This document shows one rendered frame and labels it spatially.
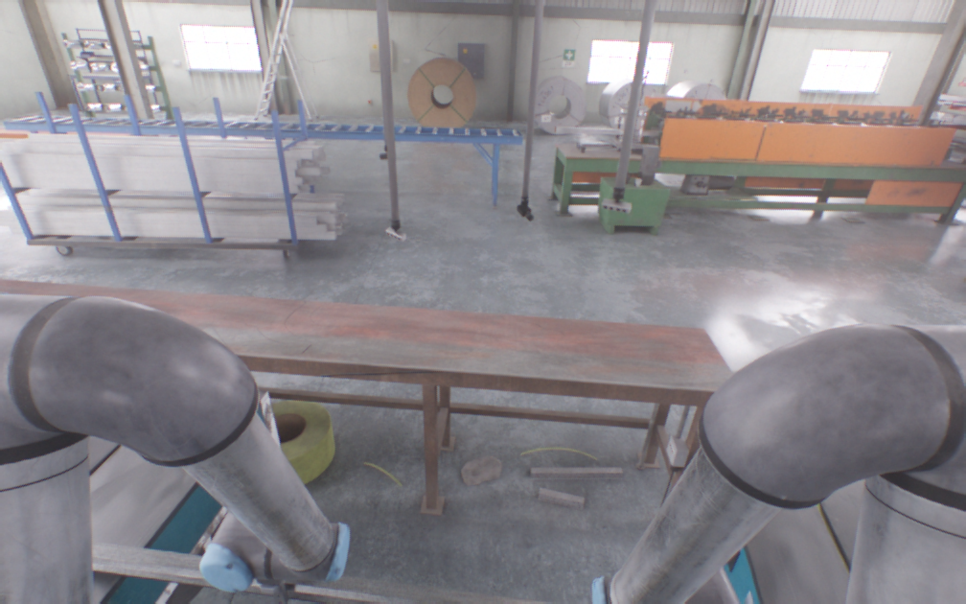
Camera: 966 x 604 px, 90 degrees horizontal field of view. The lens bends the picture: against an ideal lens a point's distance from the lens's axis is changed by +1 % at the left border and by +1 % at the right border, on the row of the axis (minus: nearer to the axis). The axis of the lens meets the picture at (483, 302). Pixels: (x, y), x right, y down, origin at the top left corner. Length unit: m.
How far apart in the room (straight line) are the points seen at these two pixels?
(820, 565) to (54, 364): 1.61
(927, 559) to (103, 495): 1.76
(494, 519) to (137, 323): 2.04
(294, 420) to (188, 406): 2.25
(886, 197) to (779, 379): 7.63
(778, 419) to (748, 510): 0.12
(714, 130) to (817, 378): 6.18
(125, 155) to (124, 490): 3.84
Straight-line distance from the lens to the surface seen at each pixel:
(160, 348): 0.48
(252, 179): 4.77
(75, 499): 0.59
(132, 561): 1.49
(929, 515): 0.54
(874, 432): 0.45
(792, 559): 1.63
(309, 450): 2.48
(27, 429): 0.54
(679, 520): 0.60
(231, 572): 0.99
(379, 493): 2.49
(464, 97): 11.47
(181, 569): 1.42
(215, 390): 0.49
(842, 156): 7.50
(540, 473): 2.54
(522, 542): 2.32
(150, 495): 1.74
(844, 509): 1.85
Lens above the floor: 1.90
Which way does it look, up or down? 29 degrees down
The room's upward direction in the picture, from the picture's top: 2 degrees clockwise
